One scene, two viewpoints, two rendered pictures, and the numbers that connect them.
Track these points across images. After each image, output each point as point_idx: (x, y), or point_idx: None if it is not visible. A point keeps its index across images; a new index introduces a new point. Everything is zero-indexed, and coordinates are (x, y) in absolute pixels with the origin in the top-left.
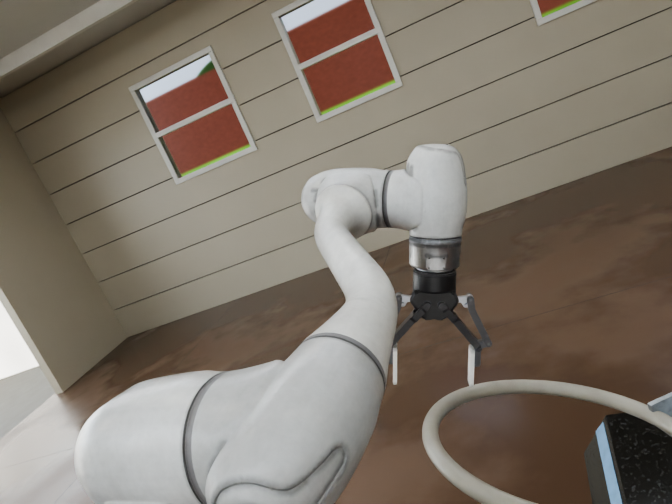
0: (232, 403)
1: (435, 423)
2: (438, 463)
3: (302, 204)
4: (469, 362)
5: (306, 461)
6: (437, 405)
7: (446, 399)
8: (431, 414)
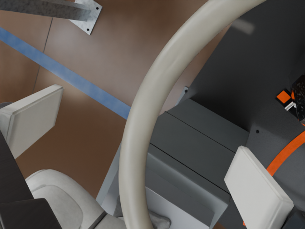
0: None
1: (159, 103)
2: (120, 201)
3: None
4: (246, 201)
5: None
6: (191, 39)
7: (223, 15)
8: (163, 74)
